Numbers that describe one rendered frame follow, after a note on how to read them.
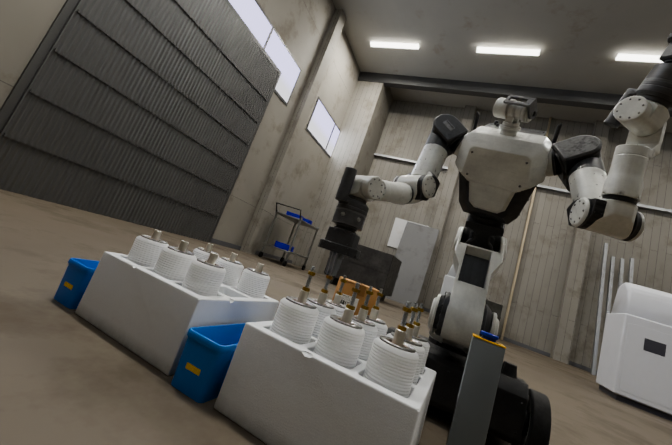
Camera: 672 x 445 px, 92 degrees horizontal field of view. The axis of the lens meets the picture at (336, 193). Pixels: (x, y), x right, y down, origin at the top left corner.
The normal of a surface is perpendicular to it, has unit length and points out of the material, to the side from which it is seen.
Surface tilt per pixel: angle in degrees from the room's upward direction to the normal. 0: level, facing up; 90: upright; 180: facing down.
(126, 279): 90
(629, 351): 90
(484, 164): 127
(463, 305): 54
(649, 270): 90
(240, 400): 90
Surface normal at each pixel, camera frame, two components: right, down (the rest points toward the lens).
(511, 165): -0.58, 0.29
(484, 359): -0.35, -0.32
